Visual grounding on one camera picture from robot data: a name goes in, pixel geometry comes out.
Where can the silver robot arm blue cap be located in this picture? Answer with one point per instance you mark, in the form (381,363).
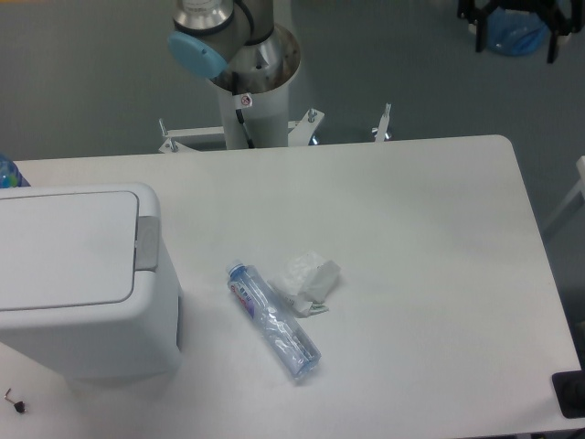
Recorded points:
(209,34)

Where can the white plastic trash can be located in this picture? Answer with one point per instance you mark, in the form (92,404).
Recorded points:
(135,337)

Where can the white trash can lid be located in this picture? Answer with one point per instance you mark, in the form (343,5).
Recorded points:
(61,250)

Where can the crumpled white paper wrapper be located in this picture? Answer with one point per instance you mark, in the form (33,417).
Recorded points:
(304,283)

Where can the clear plastic water bottle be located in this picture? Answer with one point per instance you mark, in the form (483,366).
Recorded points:
(273,319)

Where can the grey lid push button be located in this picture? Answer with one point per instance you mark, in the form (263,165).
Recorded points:
(147,243)

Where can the blue bottle at left edge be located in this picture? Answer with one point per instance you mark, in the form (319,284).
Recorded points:
(10,175)

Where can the blue plastic bag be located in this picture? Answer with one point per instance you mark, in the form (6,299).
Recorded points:
(514,33)

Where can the white furniture at right edge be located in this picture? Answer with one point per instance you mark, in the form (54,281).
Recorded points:
(572,202)

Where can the black clamp at table edge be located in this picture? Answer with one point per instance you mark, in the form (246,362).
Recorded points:
(569,389)

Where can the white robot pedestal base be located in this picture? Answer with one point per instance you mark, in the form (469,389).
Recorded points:
(254,100)

